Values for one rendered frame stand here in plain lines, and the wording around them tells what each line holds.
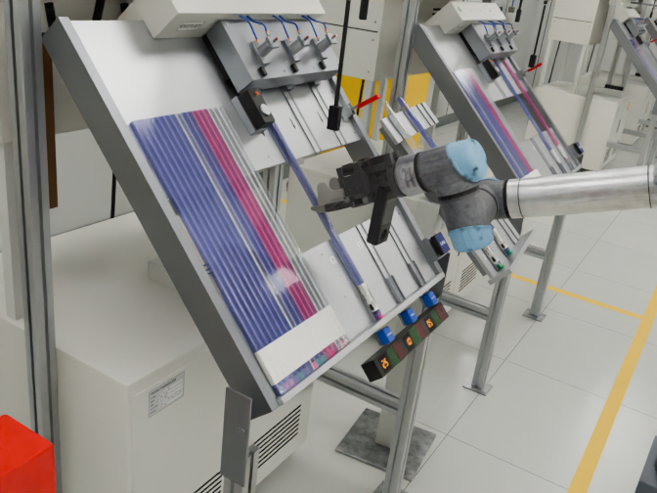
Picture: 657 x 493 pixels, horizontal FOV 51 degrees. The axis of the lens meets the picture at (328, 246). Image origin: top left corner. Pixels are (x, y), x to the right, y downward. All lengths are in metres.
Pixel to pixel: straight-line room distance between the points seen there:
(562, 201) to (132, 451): 0.94
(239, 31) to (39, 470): 0.87
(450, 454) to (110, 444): 1.17
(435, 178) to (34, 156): 0.69
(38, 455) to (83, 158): 2.46
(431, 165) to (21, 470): 0.78
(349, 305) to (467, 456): 1.05
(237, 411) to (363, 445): 1.16
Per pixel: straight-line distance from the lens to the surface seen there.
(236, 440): 1.12
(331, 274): 1.34
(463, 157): 1.19
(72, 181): 3.31
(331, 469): 2.13
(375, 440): 2.23
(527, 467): 2.33
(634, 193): 1.28
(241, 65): 1.37
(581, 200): 1.30
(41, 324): 1.41
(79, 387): 1.45
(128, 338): 1.47
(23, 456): 0.95
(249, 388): 1.12
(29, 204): 1.30
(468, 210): 1.21
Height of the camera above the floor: 1.38
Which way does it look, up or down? 23 degrees down
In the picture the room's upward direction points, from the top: 7 degrees clockwise
